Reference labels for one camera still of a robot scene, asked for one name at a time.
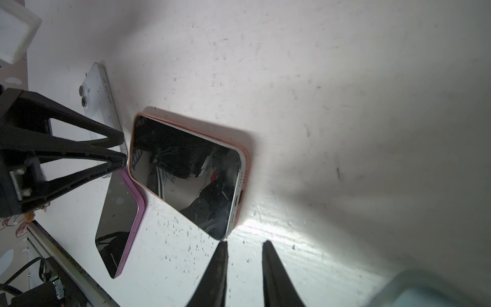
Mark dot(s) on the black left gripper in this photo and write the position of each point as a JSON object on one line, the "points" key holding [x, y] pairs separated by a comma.
{"points": [[29, 179]]}

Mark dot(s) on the light blue phone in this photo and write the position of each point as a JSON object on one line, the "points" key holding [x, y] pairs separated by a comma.
{"points": [[186, 174]]}

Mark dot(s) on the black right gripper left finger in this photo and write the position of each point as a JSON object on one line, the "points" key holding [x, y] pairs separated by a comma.
{"points": [[211, 291]]}

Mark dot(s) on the white phone camera up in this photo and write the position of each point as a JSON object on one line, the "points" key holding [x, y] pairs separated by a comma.
{"points": [[97, 99]]}

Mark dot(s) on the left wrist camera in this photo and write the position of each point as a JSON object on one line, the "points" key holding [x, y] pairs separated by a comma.
{"points": [[19, 26]]}

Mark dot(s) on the light blue phone case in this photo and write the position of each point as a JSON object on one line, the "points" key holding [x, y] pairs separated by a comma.
{"points": [[419, 288]]}

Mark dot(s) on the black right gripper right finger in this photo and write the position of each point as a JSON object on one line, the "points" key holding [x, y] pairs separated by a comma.
{"points": [[278, 289]]}

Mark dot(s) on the black screen phone purple case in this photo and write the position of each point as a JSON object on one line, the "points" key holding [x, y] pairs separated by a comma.
{"points": [[121, 216]]}

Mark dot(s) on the pink phone case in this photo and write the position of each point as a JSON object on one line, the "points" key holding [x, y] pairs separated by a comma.
{"points": [[245, 172]]}

